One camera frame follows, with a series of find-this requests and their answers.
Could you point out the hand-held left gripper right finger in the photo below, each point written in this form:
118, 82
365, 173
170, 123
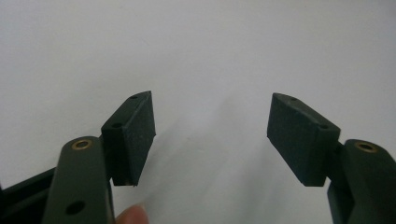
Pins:
299, 140

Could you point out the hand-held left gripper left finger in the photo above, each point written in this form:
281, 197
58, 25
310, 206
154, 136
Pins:
130, 140

